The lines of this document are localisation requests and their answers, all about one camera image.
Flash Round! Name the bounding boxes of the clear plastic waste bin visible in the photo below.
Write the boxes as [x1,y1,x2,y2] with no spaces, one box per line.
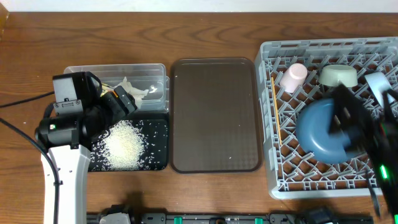
[64,63,169,113]

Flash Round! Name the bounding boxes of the brown serving tray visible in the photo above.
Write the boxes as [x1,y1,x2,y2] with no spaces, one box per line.
[170,58,262,174]

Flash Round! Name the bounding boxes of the white rice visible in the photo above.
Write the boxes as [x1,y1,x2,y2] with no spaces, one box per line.
[90,119,168,171]

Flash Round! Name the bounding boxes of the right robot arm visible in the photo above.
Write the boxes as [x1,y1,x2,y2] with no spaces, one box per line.
[329,84,397,223]

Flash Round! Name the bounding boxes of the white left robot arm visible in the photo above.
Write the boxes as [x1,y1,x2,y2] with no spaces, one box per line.
[35,86,137,223]

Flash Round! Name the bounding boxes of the green yellow snack wrapper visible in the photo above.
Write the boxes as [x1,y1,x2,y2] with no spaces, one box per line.
[100,83,116,96]

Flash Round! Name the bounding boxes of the dark blue plate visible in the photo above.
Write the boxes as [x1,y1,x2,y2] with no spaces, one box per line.
[295,98,364,164]

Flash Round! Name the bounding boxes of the mint green small bowl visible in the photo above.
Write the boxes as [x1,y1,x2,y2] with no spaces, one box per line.
[318,65,358,88]

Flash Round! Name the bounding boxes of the white napkin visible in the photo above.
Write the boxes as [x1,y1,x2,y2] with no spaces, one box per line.
[114,77,149,109]

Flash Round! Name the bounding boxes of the grey dishwasher rack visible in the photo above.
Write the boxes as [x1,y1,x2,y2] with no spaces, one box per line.
[254,37,397,200]

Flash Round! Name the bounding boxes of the black food waste tray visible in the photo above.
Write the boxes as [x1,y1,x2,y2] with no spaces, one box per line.
[88,113,170,172]

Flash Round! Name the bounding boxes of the pink plastic cup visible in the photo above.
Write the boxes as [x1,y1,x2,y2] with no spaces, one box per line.
[279,63,307,93]

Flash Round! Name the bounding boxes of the wooden chopstick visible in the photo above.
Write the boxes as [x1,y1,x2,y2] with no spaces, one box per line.
[271,77,282,147]

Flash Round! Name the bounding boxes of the light blue bowl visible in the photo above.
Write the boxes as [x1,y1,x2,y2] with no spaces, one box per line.
[364,72,392,108]

